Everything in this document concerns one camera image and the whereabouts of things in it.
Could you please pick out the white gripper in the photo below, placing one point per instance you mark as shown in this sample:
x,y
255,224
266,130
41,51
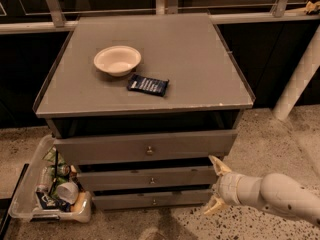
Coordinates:
x,y
227,188

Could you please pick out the grey drawer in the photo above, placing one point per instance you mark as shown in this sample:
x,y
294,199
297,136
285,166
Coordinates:
x,y
145,147
155,199
147,178

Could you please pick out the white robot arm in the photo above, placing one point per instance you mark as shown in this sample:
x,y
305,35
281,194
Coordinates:
x,y
275,193

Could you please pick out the grey drawer cabinet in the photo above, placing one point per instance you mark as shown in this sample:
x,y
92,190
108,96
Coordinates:
x,y
206,90

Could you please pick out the grey bottom drawer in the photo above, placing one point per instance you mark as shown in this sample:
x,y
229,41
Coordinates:
x,y
155,199

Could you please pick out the grey top drawer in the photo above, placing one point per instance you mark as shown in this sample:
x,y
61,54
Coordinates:
x,y
145,147

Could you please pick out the blue snack packet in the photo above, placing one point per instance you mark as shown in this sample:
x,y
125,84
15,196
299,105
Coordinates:
x,y
151,86

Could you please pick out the yellow sponge in bin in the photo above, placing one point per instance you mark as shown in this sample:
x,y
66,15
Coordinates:
x,y
79,205

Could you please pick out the white paper cup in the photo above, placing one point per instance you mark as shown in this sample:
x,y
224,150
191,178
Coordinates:
x,y
68,192

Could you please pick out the green can in bin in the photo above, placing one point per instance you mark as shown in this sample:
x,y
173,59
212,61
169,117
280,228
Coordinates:
x,y
63,170

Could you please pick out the white bowl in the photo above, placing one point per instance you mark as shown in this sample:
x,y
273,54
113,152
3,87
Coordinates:
x,y
117,61

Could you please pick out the green chip bag in bin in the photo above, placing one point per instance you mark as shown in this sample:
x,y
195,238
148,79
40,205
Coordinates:
x,y
54,156

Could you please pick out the blue packet in bin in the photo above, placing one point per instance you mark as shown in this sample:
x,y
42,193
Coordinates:
x,y
48,203

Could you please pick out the clear plastic bottle in bin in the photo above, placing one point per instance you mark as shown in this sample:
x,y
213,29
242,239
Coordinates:
x,y
45,180

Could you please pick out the clear plastic bin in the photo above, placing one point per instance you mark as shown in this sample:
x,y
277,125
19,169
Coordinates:
x,y
25,204

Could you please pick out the metal railing frame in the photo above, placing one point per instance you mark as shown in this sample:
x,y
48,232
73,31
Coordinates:
x,y
36,16

